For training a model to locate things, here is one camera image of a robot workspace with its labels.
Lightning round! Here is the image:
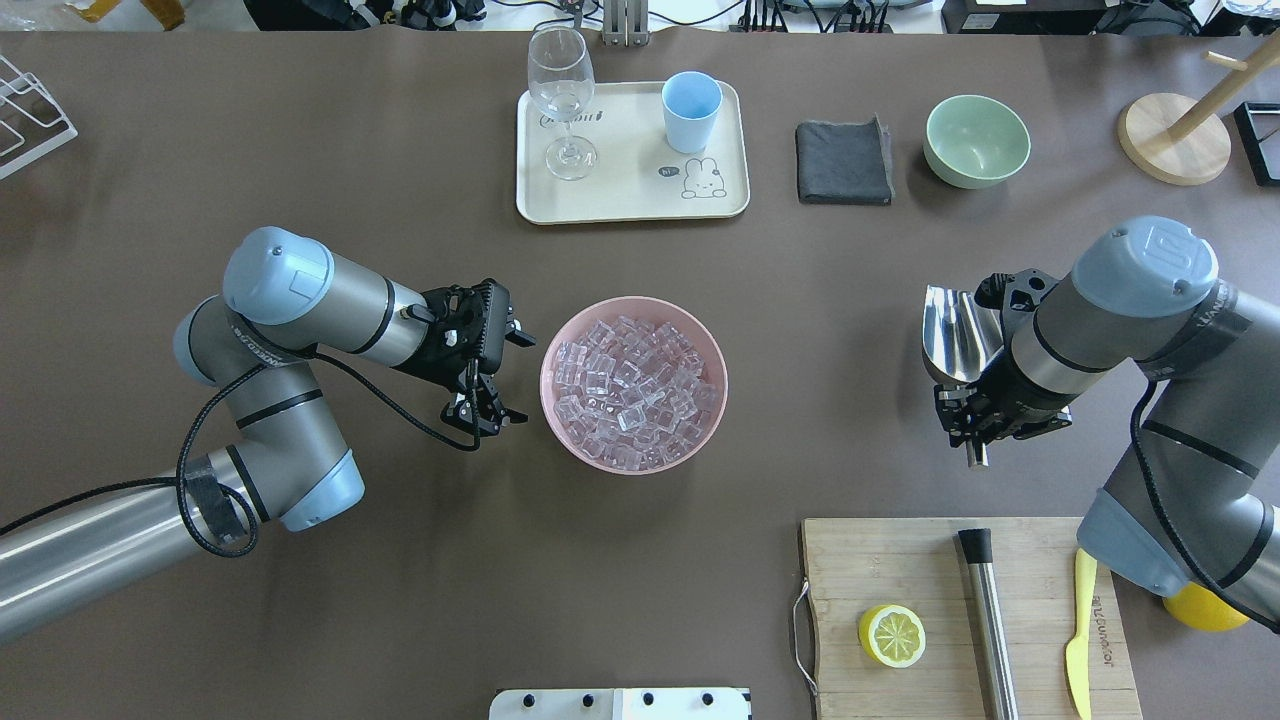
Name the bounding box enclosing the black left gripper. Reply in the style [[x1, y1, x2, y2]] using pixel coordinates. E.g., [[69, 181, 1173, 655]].
[[396, 279, 538, 437]]

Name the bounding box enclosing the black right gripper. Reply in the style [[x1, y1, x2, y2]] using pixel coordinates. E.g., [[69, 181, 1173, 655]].
[[960, 269, 1073, 446]]

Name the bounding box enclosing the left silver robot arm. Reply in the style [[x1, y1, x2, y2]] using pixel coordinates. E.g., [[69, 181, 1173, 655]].
[[1, 227, 534, 641]]

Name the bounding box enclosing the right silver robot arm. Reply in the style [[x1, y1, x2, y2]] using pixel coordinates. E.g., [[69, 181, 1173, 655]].
[[934, 217, 1279, 632]]

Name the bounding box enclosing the pink bowl of ice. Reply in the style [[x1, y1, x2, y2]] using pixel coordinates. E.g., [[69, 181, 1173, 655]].
[[540, 296, 730, 475]]

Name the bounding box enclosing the light blue cup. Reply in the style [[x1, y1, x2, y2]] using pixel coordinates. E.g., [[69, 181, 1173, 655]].
[[660, 70, 723, 154]]

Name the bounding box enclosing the bamboo cutting board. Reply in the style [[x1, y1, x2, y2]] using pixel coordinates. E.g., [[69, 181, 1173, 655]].
[[803, 518, 1079, 719]]

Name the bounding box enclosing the cream rabbit tray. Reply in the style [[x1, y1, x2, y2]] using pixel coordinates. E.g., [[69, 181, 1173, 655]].
[[515, 81, 751, 225]]

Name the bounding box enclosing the half lemon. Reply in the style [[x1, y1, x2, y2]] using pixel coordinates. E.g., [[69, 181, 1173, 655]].
[[858, 603, 927, 669]]

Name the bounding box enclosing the green bowl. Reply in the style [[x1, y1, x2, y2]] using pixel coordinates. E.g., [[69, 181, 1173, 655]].
[[924, 95, 1030, 190]]

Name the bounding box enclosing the yellow plastic knife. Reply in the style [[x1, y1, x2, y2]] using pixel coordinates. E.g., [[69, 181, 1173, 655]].
[[1064, 547, 1098, 719]]

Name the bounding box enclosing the steel muddler black tip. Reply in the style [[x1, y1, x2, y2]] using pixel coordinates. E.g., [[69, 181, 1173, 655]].
[[957, 528, 1021, 719]]

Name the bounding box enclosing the dark grey folded cloth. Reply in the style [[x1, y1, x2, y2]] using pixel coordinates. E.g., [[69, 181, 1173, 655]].
[[795, 115, 895, 206]]

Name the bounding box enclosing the whole yellow lemon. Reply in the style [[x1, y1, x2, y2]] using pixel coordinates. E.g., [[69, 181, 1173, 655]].
[[1162, 583, 1251, 633]]

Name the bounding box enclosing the clear wine glass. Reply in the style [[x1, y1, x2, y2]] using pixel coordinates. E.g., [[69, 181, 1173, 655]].
[[527, 27, 596, 181]]

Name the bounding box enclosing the wooden mug tree stand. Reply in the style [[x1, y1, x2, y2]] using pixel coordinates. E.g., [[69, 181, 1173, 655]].
[[1116, 33, 1279, 186]]

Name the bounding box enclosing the black glass rack tray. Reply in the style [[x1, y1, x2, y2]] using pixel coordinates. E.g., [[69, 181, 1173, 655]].
[[1233, 101, 1279, 188]]

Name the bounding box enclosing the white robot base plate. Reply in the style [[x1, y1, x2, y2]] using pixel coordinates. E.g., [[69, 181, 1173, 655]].
[[488, 685, 753, 719]]

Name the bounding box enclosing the white wire dish rack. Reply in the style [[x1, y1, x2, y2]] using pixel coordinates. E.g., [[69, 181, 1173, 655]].
[[1, 56, 78, 179]]

